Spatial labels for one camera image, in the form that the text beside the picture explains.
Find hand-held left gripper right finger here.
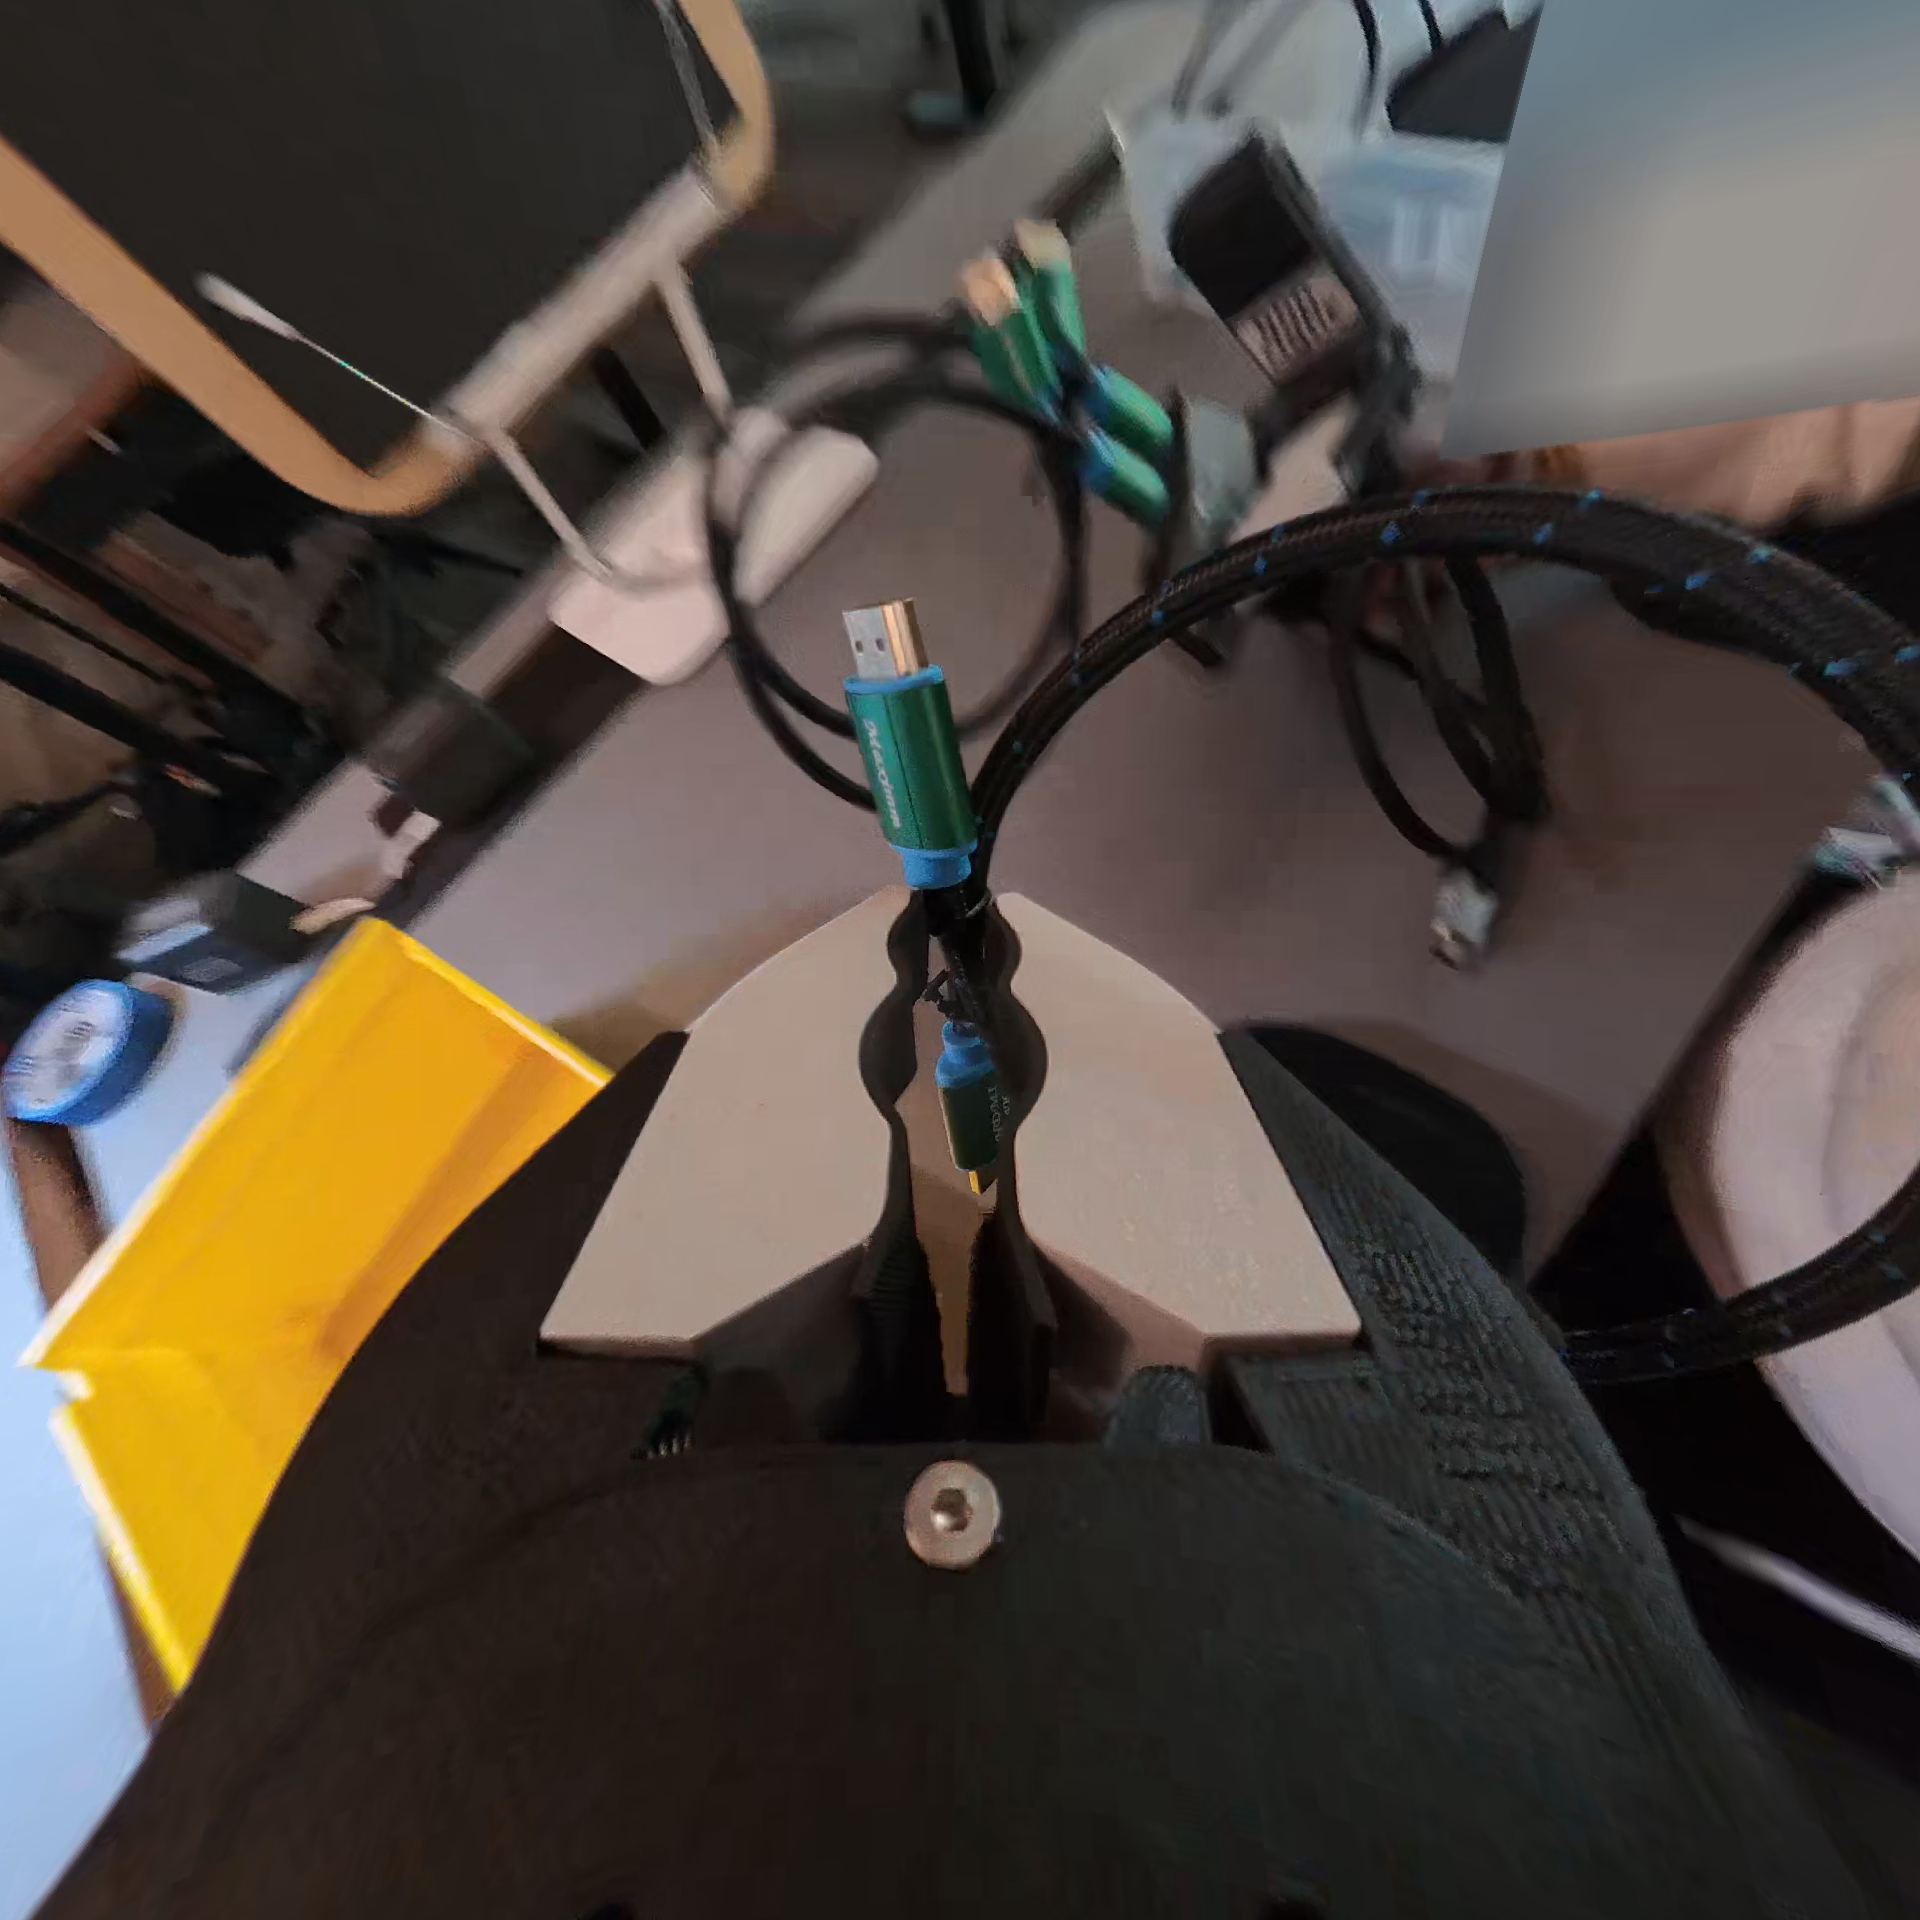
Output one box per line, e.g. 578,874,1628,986
970,892,1364,1441

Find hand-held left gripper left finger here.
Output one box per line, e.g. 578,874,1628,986
539,886,943,1441

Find braided HDMI cable green plugs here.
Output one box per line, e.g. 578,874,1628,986
705,246,1175,819
840,488,1920,1382
705,218,1185,819

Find yellow plastic bin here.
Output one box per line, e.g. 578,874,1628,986
23,920,618,1689

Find person's right forearm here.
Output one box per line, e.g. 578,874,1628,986
1441,402,1920,531

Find grey desk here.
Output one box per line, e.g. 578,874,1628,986
241,0,1848,1278

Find small grey case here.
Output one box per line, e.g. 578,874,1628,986
128,874,324,993

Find blue tape roll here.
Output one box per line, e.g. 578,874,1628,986
0,979,177,1128

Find white cord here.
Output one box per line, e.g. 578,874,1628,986
1672,1516,1920,1652

